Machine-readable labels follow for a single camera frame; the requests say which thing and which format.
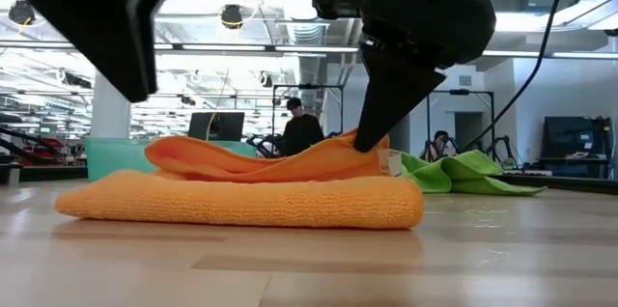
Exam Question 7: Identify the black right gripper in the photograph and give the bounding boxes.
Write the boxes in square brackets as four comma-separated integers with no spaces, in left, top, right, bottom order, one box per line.
[353,0,497,154]

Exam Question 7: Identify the green microfiber towel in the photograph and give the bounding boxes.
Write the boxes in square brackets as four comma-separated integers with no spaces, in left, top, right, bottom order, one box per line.
[398,150,549,197]

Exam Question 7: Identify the orange microfiber towel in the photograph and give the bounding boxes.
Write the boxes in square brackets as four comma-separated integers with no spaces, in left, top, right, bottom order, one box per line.
[54,128,426,230]

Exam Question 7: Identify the teal translucent plastic basket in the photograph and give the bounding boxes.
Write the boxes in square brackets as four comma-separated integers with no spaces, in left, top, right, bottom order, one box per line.
[84,136,257,182]

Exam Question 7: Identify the person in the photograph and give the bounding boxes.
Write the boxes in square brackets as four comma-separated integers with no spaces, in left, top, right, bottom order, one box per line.
[281,97,325,157]
[419,129,460,162]

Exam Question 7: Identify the white round column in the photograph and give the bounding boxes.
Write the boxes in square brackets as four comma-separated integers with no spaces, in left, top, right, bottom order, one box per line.
[90,72,132,139]

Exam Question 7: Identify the black round ceiling speaker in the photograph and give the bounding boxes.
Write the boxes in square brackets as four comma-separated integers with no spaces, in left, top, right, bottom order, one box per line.
[220,3,244,31]
[8,0,36,26]

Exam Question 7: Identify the red storage bins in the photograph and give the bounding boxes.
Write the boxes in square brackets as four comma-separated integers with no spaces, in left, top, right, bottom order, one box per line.
[18,136,67,167]

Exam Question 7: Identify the black background monitor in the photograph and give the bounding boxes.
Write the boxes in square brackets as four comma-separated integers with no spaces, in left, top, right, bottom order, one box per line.
[186,111,246,143]

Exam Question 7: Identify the black equipment cabinet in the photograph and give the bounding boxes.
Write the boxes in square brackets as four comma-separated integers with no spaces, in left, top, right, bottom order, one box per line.
[539,115,614,181]

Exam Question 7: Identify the silver ventilation duct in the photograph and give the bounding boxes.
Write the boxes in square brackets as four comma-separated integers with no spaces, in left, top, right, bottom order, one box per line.
[277,0,334,47]

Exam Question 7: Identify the black hanging cable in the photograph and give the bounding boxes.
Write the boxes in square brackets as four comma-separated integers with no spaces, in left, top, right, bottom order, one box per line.
[461,0,575,154]

